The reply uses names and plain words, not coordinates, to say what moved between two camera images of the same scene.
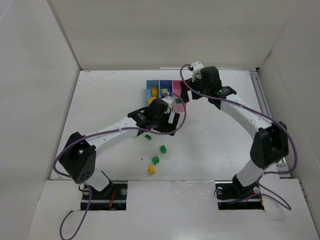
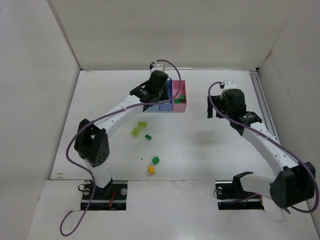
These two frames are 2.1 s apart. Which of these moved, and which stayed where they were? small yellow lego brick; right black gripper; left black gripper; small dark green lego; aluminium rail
Moved: left black gripper; right black gripper
Stayed: small dark green lego; small yellow lego brick; aluminium rail
